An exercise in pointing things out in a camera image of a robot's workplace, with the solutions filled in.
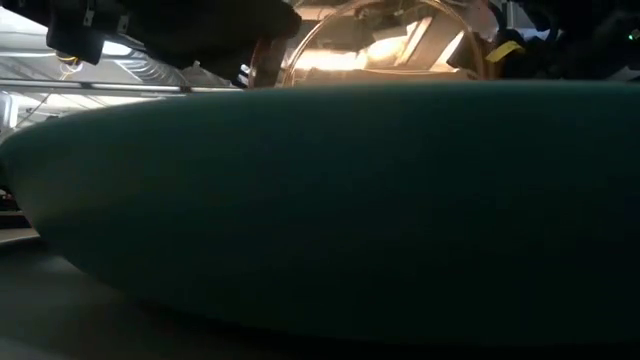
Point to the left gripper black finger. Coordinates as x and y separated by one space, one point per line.
265 62

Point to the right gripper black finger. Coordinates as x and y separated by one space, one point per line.
470 55

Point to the small orange translucent plate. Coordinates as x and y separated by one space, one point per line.
340 60

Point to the large green plastic plate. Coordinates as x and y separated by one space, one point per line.
320 200

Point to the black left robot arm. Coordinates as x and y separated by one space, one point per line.
75 45

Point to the yellow label tag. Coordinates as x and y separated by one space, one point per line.
505 51

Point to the long linear ceiling light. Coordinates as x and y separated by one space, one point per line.
125 87

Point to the large grey plastic plate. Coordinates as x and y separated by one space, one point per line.
50 310

